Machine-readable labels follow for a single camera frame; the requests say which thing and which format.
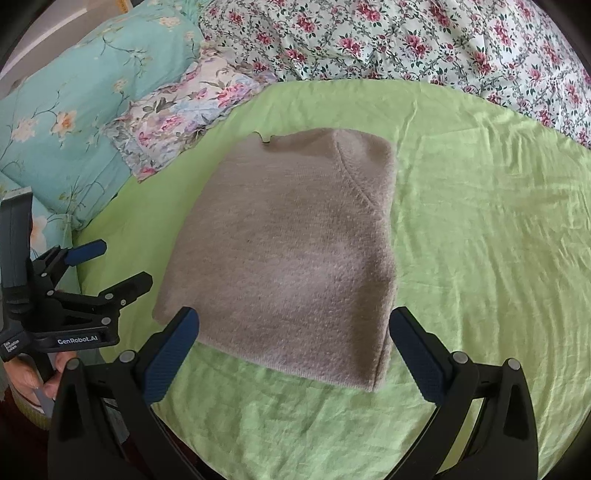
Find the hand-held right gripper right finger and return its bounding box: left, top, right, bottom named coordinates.
left=390, top=306, right=539, bottom=480

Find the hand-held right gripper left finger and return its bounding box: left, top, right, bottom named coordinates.
left=48, top=306, right=200, bottom=480

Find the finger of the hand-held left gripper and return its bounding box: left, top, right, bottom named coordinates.
left=30, top=239, right=108, bottom=283
left=45, top=271, right=153, bottom=327

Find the beige knit sweater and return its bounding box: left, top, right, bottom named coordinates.
left=152, top=128, right=400, bottom=393

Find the person's left hand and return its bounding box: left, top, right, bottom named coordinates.
left=13, top=352, right=78, bottom=404

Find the teal floral quilt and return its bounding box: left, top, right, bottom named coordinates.
left=0, top=0, right=206, bottom=301

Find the green bed sheet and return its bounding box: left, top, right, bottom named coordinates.
left=71, top=78, right=591, bottom=480

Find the pastel floral pillow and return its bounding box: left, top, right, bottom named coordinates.
left=108, top=58, right=278, bottom=183

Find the white rose-print quilt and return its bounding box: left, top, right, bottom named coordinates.
left=198, top=0, right=591, bottom=148

